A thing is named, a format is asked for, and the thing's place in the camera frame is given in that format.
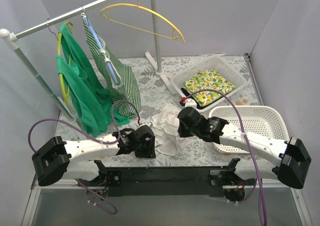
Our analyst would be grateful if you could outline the green white striped tank top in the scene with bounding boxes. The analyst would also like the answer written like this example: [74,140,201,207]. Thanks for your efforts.
[81,12,141,119]

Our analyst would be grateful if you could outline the floral fern patterned tablecloth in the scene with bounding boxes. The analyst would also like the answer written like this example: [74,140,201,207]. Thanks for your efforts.
[100,56,261,168]

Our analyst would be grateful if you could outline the yellow plastic hanger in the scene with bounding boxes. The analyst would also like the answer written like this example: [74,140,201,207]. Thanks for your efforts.
[98,0,186,43]

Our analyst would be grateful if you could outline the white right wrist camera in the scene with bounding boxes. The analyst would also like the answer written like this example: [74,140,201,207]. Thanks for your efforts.
[179,97,198,109]

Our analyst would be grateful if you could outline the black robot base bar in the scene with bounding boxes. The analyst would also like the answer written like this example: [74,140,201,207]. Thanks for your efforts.
[105,166,243,197]

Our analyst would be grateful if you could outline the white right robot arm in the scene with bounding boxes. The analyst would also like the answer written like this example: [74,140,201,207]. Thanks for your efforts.
[177,107,312,189]

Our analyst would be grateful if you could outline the light blue plastic hanger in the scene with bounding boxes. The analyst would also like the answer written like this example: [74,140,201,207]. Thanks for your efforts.
[81,6,122,89]

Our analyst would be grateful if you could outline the lemon print folded cloth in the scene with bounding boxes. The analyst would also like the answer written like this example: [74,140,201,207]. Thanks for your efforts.
[183,69,236,107]

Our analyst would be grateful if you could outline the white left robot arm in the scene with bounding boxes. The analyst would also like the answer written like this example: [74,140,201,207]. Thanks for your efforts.
[31,125,156,187]

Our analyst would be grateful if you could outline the white metal clothes rack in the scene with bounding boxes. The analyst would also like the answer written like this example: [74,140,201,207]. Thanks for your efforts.
[0,0,177,123]

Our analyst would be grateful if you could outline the white oval perforated basket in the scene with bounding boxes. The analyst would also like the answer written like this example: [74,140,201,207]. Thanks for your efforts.
[209,105,290,141]

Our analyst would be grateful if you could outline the lime green plastic hanger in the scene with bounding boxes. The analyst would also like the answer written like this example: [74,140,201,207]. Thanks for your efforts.
[46,18,75,108]

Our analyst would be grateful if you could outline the white rectangular plastic basket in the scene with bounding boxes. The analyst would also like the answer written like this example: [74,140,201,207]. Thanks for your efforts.
[171,55,247,98]

